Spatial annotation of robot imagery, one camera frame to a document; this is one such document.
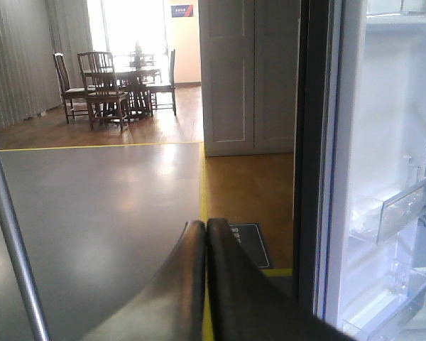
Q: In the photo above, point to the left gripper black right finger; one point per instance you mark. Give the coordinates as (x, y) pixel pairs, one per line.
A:
(245, 305)

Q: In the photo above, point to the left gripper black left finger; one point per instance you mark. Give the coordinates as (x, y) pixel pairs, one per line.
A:
(171, 305)

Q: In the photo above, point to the fridge door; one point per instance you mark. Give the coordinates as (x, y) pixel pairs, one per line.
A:
(361, 130)

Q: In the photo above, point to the dark floor sign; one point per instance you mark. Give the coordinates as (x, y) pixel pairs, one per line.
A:
(250, 237)

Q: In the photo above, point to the silver floor stand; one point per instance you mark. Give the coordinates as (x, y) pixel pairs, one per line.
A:
(20, 262)

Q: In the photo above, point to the clear middle door bin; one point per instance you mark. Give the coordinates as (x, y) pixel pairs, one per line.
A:
(391, 309)

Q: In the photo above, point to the clear door bin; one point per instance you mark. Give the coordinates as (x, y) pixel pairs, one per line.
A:
(391, 309)
(377, 219)

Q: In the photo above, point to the clear upper door bin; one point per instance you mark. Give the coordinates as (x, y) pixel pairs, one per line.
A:
(377, 219)

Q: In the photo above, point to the dark wooden chair right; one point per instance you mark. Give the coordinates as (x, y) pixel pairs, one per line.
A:
(165, 87)

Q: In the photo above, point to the dark wooden chair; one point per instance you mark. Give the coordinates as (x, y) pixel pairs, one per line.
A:
(165, 87)
(68, 93)
(105, 101)

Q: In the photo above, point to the dark wooden dining table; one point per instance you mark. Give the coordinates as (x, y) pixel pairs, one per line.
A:
(131, 80)

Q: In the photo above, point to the dark wooden chair left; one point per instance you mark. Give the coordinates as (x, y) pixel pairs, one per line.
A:
(68, 93)

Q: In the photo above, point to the dark wooden chair front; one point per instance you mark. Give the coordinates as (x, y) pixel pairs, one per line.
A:
(105, 101)

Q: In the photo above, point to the white panelled cabinet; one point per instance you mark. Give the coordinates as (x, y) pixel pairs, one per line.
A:
(249, 65)

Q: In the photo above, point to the blue wall sign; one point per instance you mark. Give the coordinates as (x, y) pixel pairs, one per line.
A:
(182, 10)

